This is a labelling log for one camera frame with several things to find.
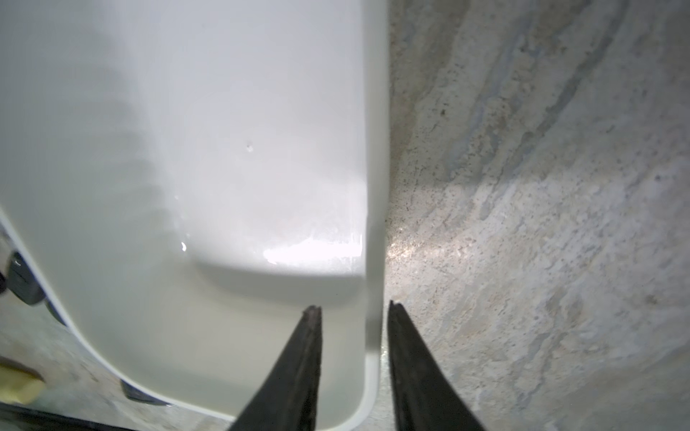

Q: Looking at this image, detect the white remote key fob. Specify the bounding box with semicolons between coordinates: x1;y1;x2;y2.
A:
120;380;168;406

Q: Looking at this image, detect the white storage box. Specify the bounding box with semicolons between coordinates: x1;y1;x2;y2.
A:
1;1;390;430

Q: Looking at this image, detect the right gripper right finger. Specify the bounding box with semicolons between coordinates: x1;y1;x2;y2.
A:
387;301;483;430

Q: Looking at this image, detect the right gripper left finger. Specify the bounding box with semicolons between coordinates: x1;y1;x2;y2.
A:
231;305;323;430

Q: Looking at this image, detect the black VW key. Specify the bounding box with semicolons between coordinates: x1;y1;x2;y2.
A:
5;251;46;305

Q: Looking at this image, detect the yellow flashlight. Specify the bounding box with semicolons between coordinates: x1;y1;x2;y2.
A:
0;364;46;405

